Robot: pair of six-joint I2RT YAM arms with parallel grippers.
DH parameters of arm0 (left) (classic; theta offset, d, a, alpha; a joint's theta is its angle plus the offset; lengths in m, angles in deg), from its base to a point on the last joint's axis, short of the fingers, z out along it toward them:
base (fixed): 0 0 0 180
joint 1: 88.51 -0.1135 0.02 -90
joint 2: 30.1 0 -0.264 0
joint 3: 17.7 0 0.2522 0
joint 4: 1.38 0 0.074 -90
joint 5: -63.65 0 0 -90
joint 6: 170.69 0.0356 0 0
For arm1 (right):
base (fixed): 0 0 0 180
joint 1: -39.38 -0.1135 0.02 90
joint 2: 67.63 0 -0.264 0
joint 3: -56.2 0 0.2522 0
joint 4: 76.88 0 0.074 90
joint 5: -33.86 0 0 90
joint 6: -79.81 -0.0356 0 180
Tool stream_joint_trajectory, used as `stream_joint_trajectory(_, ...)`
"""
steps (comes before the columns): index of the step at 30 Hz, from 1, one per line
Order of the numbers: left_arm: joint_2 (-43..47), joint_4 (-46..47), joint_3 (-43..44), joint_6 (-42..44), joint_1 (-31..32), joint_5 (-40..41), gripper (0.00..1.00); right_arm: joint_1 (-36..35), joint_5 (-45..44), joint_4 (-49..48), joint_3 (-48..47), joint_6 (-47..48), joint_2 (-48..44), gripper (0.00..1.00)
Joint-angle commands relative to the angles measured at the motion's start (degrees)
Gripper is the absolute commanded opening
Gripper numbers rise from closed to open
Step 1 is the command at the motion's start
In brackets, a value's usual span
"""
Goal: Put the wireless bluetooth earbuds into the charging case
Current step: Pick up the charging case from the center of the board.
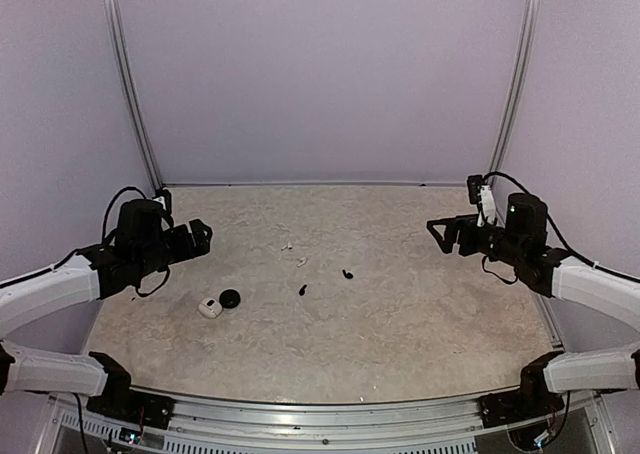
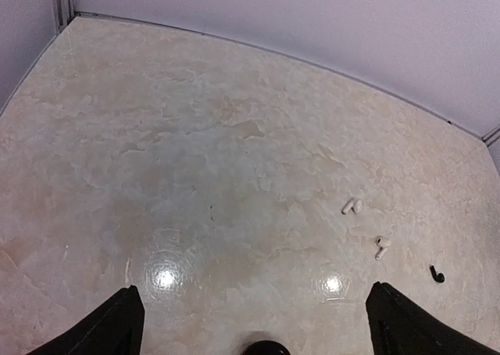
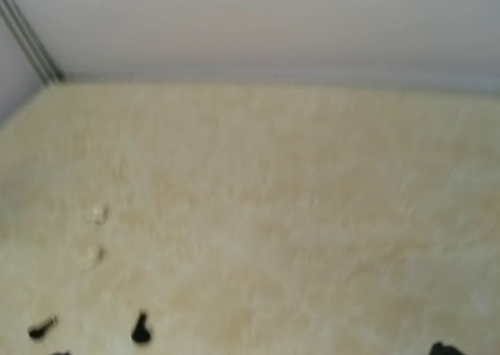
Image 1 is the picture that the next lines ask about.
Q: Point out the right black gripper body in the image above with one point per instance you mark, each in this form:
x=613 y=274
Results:
x=472 y=246

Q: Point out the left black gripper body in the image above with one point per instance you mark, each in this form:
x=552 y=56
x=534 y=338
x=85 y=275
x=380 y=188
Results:
x=184 y=249

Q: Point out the white earbud charging case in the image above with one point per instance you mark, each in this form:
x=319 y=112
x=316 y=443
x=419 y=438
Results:
x=210 y=308

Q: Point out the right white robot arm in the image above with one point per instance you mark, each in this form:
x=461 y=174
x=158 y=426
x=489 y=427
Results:
x=554 y=273

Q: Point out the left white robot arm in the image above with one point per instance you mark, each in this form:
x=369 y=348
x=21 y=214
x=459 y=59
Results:
x=146 y=240

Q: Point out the black round charging case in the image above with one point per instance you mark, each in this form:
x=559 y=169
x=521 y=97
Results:
x=229 y=299

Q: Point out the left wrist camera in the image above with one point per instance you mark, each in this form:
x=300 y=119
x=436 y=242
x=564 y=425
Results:
x=164 y=197

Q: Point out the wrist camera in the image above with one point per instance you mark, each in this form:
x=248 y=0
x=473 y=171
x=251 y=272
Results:
x=480 y=194
x=164 y=197

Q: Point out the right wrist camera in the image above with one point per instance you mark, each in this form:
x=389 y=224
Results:
x=480 y=194

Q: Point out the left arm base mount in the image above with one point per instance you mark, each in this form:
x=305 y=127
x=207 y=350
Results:
x=119 y=401

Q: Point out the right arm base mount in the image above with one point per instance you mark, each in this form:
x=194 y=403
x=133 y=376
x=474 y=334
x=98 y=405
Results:
x=531 y=399

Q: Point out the front aluminium rail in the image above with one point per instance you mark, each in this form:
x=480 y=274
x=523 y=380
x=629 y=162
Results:
x=199 y=424

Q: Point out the right aluminium frame post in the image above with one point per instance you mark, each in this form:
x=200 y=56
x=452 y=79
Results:
x=517 y=83

